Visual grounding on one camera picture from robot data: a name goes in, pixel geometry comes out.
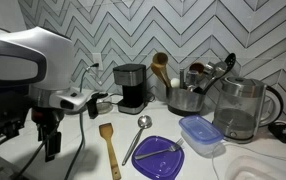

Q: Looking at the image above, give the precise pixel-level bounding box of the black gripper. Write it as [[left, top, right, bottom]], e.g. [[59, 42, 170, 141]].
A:
[[31, 107, 65, 163]]

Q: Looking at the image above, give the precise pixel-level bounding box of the glass coffee jar black handle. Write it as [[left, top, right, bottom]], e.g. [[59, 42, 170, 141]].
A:
[[86, 91, 115, 120]]

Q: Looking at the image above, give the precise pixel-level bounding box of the black silver coffee machine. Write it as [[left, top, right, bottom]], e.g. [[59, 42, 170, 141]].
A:
[[112, 63, 148, 116]]

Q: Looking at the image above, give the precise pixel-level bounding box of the short wooden spatula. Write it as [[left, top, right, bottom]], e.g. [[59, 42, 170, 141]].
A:
[[98, 122, 122, 180]]

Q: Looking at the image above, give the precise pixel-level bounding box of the steel ladle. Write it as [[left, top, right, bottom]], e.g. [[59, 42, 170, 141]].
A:
[[121, 114, 153, 167]]

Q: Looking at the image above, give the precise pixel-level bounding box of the purple square plate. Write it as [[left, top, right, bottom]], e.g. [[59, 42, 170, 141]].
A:
[[131, 135, 185, 180]]

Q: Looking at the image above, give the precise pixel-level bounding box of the steel fork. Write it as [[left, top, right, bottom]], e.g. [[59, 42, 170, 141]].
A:
[[134, 137, 185, 161]]

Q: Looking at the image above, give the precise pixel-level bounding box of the wooden turner in holder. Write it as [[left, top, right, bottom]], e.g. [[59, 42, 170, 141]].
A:
[[149, 63, 172, 89]]

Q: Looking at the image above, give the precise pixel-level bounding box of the wooden ladle round cup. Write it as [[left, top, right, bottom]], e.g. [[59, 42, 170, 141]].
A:
[[151, 51, 170, 88]]

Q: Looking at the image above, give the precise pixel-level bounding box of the white round ball utensil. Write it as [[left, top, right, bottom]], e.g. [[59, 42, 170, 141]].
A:
[[170, 77, 181, 89]]

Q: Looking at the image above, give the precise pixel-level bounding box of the steel utensil holder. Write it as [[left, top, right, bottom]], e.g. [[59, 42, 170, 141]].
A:
[[165, 85, 206, 117]]

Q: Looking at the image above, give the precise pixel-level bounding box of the steel rod utensil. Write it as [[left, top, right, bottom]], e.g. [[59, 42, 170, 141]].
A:
[[179, 67, 186, 90]]

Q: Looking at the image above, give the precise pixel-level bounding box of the plastic container blue lid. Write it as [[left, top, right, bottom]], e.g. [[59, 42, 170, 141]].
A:
[[178, 114, 225, 156]]

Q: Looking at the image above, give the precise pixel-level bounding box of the steel measuring cup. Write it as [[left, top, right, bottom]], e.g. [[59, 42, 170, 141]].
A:
[[185, 70, 201, 92]]

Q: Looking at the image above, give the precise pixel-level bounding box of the brown round spoon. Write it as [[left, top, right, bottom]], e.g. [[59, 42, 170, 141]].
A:
[[188, 61, 206, 76]]

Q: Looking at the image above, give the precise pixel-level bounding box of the steel serving spoon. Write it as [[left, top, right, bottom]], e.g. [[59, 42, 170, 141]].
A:
[[204, 60, 228, 81]]

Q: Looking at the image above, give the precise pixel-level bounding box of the glass electric kettle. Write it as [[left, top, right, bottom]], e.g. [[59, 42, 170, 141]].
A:
[[212, 76, 285, 144]]

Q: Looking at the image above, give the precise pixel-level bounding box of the black slotted spoon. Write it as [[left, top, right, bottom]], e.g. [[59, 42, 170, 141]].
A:
[[201, 52, 237, 95]]

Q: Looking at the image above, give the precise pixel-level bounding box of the clear white plastic tub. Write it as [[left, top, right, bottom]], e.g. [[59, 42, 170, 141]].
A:
[[224, 154, 286, 180]]

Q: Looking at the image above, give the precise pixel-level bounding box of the dark power cable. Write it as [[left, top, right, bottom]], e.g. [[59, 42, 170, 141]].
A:
[[63, 63, 100, 180]]

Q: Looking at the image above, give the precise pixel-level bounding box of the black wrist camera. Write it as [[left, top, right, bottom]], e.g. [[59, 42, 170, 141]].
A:
[[0, 89, 29, 138]]

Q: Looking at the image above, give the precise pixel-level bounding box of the white wall outlet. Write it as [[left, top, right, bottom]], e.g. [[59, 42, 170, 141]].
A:
[[92, 52, 104, 72]]

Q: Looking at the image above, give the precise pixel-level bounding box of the thin white cable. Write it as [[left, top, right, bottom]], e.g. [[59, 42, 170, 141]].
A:
[[210, 141, 286, 180]]

